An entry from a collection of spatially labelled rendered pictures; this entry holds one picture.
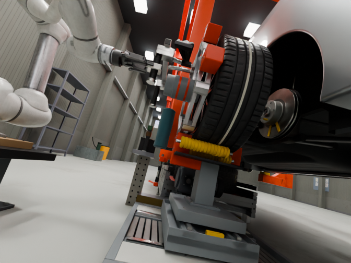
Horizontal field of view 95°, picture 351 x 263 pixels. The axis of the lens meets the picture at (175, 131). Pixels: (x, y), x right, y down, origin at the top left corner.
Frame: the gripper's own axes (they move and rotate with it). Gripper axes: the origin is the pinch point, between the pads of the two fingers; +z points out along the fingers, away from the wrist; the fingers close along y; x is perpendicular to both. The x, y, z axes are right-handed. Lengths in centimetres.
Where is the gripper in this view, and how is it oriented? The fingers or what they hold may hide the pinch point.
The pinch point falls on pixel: (154, 68)
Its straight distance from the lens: 86.8
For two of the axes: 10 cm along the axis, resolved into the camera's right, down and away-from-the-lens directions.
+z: 9.7, 2.4, 0.7
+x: 2.2, -9.5, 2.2
